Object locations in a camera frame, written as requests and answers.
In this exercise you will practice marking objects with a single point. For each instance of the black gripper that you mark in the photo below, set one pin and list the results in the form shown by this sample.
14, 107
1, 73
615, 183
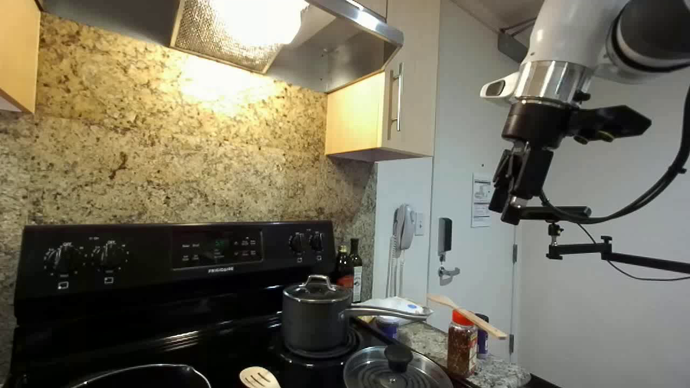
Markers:
534, 126

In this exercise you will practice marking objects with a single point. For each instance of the white wall phone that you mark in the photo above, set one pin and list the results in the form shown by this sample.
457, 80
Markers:
403, 227

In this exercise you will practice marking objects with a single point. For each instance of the stainless steel range hood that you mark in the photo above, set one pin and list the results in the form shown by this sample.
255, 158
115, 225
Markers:
336, 57

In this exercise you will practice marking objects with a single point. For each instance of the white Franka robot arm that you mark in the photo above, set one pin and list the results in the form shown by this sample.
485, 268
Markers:
568, 28

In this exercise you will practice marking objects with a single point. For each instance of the large wooden spoon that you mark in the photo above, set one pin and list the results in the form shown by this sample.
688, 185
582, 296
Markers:
466, 316

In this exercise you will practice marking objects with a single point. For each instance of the spice jar with red cap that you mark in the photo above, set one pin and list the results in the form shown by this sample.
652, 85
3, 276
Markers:
461, 351

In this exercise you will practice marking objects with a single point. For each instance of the silver pot on burner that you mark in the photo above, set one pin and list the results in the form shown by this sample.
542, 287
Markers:
142, 379

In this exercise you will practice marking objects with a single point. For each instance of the black electric stove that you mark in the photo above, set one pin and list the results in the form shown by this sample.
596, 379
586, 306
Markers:
142, 316

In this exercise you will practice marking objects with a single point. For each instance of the white paper notice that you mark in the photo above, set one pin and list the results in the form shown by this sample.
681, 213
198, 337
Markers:
478, 207

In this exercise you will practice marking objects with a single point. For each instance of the silver door lever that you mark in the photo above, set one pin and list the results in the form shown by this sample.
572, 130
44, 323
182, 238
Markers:
448, 275

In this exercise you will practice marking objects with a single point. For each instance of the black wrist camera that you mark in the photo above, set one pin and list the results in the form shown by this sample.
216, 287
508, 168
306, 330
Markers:
611, 122

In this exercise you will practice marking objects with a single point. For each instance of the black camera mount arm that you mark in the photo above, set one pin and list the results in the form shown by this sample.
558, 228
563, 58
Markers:
647, 260

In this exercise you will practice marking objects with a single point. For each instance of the dark bottle with red label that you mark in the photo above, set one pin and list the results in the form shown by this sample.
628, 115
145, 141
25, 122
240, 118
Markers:
343, 273

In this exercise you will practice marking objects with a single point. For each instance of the small wooden spoon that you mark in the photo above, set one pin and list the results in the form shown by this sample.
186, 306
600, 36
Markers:
256, 377

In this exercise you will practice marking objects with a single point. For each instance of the small dark blue bottle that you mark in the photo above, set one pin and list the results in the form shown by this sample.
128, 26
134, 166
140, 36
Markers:
484, 337

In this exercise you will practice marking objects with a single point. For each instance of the dark wine bottle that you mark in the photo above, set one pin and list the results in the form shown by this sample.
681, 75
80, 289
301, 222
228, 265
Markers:
355, 270

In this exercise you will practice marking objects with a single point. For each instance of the light wooden wall cabinet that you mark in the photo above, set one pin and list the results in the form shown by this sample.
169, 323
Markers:
17, 51
355, 115

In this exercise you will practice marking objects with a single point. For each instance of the white-lidded blue container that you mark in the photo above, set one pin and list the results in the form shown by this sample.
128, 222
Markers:
402, 305

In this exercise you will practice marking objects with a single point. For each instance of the glass lid with black knob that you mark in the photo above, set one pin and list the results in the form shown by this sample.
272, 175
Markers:
374, 371

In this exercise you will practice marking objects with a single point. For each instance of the black stereo camera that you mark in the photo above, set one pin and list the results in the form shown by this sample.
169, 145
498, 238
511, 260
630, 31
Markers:
568, 213

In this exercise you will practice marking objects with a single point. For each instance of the grey door closer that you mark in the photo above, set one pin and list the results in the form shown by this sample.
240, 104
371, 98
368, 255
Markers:
511, 45

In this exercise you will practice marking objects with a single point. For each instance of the glass saucepan lid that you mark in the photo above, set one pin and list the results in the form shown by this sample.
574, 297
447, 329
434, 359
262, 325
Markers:
314, 289

